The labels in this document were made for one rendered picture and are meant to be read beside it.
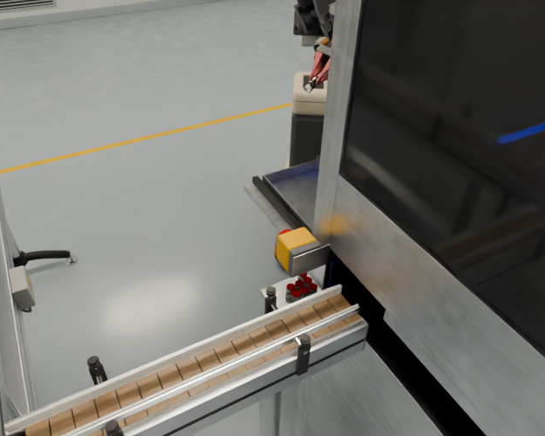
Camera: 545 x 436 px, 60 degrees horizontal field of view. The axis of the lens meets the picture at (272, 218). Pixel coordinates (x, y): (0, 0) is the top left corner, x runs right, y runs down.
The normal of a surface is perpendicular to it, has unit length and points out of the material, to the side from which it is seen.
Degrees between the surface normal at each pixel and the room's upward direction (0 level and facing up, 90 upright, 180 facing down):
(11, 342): 0
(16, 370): 0
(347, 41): 90
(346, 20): 90
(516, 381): 90
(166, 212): 0
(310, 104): 90
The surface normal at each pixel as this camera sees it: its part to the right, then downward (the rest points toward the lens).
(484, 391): -0.88, 0.29
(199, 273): 0.02, -0.77
